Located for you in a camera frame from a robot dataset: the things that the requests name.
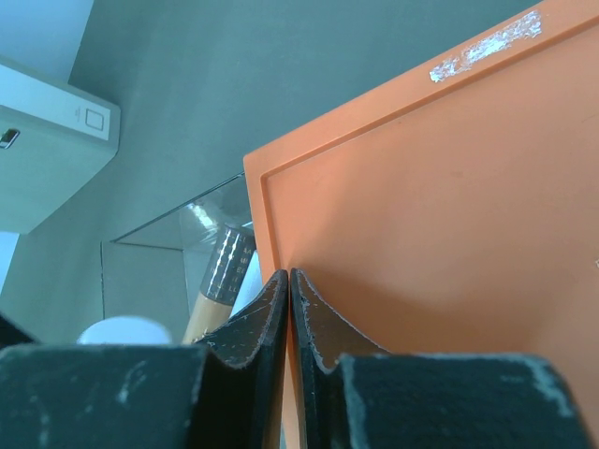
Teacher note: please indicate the grey ring binder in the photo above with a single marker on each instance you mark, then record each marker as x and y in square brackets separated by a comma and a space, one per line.
[54, 139]

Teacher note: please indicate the orange bottle grey cap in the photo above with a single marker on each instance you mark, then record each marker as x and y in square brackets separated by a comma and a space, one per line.
[220, 285]

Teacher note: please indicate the orange drawer box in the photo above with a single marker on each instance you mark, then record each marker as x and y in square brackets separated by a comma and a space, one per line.
[455, 207]

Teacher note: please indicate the clear drawer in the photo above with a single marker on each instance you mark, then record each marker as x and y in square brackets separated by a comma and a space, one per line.
[155, 270]

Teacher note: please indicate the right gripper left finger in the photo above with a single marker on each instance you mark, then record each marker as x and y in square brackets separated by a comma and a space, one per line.
[224, 391]

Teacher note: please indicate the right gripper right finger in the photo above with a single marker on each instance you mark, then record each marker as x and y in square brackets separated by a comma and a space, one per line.
[353, 393]

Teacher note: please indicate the lilac bottle white cap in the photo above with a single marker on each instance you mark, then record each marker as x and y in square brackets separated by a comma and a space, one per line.
[125, 330]

